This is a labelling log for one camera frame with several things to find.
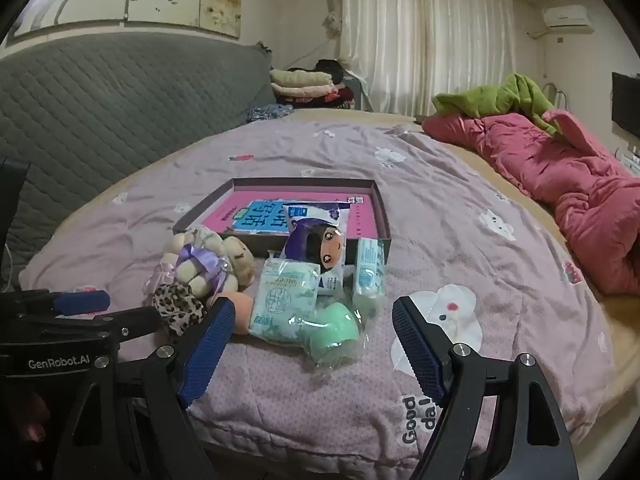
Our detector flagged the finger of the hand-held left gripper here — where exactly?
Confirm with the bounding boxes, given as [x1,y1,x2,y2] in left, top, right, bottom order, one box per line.
[65,306,162,343]
[15,289,111,317]

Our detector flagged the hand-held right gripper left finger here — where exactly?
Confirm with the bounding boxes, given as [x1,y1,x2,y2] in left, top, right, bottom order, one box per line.
[52,296,236,480]

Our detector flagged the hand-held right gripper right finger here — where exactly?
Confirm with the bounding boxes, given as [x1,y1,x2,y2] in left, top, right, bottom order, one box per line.
[391,296,581,480]

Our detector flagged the leopard print scrunchie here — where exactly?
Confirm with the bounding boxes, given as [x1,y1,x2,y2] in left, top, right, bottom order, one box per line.
[152,280,206,336]

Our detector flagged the peach soft toy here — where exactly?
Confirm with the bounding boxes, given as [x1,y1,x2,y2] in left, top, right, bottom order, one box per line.
[220,292,256,336]

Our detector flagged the cream plush bouquet purple ribbon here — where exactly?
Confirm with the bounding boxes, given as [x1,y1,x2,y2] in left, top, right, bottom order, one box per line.
[142,227,256,311]

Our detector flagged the green sponge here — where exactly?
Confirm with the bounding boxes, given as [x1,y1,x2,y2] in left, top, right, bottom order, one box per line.
[302,300,376,371]

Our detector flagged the large green leaf tissue packet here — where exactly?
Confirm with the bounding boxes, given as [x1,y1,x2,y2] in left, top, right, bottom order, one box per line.
[248,250,321,346]

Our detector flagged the small green tissue packet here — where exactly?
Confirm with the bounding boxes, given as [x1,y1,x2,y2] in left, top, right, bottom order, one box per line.
[351,237,388,311]

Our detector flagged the cartoon face tissue packet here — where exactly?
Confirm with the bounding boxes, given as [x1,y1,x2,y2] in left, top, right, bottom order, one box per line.
[277,202,348,296]

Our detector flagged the shallow brown cardboard box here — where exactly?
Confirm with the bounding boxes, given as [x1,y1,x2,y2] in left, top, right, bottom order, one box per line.
[172,177,393,261]

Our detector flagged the person's left hand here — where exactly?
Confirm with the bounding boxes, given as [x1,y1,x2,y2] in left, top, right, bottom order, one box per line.
[10,392,53,443]

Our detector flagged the blue book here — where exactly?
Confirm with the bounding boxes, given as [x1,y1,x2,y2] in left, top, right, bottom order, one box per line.
[232,200,341,236]

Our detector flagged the pink book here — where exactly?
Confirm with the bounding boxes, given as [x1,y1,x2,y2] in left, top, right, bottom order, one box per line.
[202,190,373,238]

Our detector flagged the grey quilted headboard cover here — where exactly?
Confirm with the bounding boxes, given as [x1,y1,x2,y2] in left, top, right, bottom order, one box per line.
[0,30,278,271]

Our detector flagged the pink quilt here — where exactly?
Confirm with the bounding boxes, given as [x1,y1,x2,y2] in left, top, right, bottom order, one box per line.
[422,110,640,296]

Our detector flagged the blue floral cloth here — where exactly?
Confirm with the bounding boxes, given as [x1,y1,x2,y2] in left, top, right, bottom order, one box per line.
[246,104,296,123]

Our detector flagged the grey bedside cabinet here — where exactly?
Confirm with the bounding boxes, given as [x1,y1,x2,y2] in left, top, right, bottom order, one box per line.
[342,75,372,111]

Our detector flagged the green fleece blanket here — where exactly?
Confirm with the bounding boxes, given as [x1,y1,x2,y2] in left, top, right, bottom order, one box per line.
[432,74,568,136]

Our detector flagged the pink folded cloth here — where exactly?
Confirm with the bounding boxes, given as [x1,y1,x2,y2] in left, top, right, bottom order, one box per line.
[275,84,346,99]

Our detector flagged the beige folded blanket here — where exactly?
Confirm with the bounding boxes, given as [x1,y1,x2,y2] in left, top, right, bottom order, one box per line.
[270,67,333,88]

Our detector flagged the black cloth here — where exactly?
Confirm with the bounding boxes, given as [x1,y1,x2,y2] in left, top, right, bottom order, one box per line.
[315,60,348,83]

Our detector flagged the white curtain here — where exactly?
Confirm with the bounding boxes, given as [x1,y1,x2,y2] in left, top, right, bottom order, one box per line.
[340,0,516,118]

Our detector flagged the black television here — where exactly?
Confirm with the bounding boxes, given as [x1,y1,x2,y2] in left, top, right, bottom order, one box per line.
[611,72,640,138]

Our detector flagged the white air conditioner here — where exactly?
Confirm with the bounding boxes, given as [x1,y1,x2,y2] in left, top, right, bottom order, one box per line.
[542,5,593,31]

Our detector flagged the metal chair rail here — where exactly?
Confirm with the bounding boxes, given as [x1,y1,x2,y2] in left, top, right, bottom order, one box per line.
[542,80,571,111]

